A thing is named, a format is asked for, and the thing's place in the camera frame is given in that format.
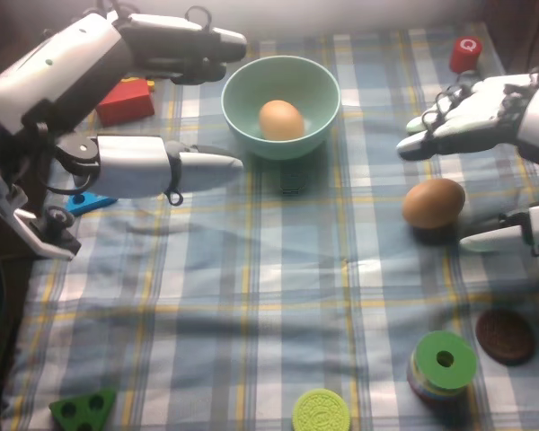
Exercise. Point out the red cylinder with letter Q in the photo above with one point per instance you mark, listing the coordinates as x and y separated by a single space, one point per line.
465 54

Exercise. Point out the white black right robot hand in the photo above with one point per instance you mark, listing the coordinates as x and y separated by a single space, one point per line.
476 114

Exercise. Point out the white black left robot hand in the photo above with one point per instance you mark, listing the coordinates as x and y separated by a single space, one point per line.
63 63

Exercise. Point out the blue triangle block with holes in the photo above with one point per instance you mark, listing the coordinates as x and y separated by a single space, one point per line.
85 203

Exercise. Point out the teal bowl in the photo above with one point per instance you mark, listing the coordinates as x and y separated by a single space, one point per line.
323 90

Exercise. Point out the brown egg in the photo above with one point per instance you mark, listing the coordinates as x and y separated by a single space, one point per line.
433 204
280 120

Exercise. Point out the lime green sandwich cookie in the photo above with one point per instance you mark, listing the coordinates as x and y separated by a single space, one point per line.
321 412

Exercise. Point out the red rectangular block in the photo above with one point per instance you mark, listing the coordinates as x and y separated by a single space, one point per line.
126 105

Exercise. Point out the blue plaid tablecloth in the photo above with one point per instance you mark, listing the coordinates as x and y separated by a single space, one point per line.
269 292

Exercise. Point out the brown sandwich cookie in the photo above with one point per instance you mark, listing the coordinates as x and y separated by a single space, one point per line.
505 336

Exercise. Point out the green triangle block with holes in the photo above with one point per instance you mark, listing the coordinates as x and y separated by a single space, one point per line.
83 410

